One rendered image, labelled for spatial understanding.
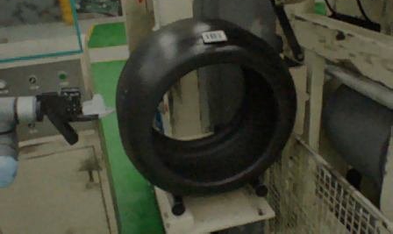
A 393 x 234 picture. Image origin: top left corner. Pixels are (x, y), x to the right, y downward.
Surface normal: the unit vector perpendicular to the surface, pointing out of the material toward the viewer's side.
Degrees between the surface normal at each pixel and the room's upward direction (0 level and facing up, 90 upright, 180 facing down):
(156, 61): 53
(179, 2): 90
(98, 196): 90
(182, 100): 90
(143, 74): 60
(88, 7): 90
